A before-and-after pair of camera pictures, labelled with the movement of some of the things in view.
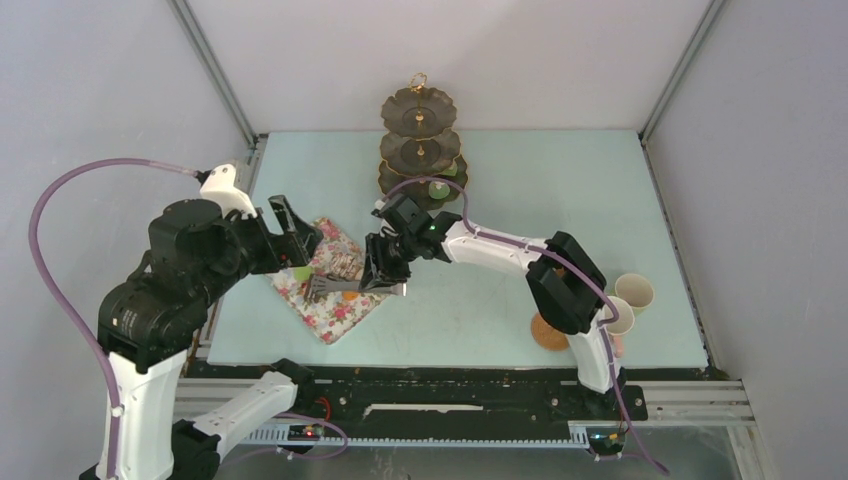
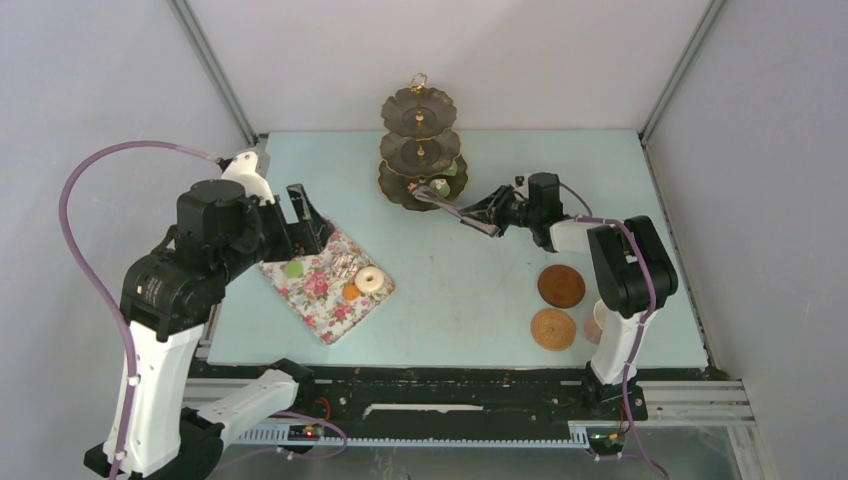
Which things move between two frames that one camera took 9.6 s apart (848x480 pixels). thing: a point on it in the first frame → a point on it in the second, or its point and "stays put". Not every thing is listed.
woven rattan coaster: x=547 y=337 stays put
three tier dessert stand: x=419 y=143 stays put
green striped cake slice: x=451 y=171 stays put
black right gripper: x=378 y=271 → x=491 y=209
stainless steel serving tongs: x=325 y=284 → x=425 y=193
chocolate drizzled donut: x=345 y=266 stays put
